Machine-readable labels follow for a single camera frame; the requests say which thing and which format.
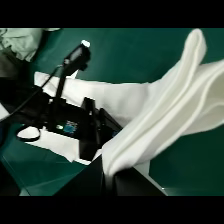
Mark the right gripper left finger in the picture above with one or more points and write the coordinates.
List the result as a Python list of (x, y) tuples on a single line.
[(85, 183)]

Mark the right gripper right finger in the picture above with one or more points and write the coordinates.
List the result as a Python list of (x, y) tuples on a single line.
[(136, 183)]

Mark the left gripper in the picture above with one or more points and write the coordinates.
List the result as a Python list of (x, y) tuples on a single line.
[(65, 120)]

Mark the white garment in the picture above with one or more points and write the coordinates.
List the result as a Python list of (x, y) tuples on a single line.
[(160, 116)]

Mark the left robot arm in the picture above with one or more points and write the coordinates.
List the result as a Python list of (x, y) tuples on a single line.
[(20, 100)]

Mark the pale garment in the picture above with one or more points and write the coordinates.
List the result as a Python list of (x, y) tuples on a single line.
[(21, 41)]

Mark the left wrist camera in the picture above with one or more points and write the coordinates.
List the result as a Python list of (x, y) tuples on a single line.
[(71, 63)]

